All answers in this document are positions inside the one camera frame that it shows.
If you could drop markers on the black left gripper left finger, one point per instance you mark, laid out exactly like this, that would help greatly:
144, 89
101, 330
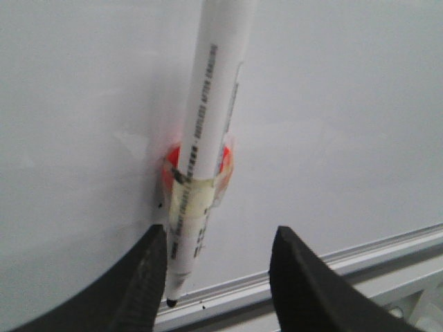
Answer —
110, 282

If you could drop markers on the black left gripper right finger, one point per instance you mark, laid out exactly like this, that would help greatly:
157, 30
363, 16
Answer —
308, 296

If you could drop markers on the red round magnet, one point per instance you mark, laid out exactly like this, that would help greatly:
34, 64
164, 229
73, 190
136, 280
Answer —
222, 179

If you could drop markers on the white whiteboard marker pen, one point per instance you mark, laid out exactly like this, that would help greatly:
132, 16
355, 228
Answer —
222, 39

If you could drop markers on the white metal stand frame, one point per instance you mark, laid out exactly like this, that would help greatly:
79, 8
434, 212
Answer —
412, 294

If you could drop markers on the whiteboard with aluminium frame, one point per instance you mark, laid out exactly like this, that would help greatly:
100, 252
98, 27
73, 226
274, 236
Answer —
337, 133

